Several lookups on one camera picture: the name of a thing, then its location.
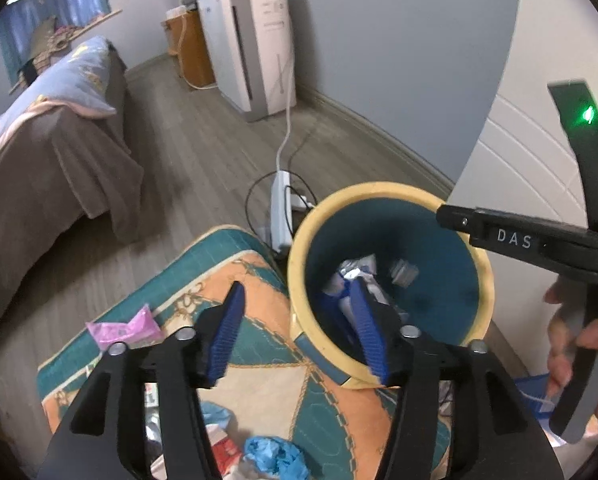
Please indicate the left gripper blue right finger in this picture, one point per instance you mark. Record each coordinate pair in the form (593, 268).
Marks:
(378, 330)

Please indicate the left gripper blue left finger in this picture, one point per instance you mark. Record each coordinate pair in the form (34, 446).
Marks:
(217, 331)

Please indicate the blue snack bag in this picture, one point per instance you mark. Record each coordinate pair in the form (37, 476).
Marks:
(341, 294)

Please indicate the yellow teal trash bin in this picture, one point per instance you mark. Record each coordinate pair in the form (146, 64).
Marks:
(432, 275)

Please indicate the teal orange patterned rug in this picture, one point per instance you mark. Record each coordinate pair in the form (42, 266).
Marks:
(271, 387)

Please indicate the pink crumpled wrapper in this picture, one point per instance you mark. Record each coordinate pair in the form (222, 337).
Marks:
(141, 331)

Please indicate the white cabinet door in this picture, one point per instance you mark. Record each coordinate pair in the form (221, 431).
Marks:
(522, 162)

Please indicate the red white wrapper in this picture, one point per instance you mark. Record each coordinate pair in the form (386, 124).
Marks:
(226, 453)

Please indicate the white power strip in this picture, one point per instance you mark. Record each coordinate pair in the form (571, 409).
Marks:
(280, 213)

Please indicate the blue crumpled glove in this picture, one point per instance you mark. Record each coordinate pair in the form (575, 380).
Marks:
(277, 457)

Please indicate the bed with brown cover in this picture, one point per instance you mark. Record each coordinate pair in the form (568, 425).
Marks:
(58, 168)

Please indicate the blue floral quilt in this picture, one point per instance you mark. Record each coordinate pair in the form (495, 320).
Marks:
(79, 81)

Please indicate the wooden nightstand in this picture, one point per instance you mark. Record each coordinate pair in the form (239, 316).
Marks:
(187, 45)

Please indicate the white air purifier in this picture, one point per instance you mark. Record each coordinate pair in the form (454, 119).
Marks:
(250, 45)

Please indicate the blue curtain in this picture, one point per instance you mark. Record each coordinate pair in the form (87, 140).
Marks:
(19, 19)

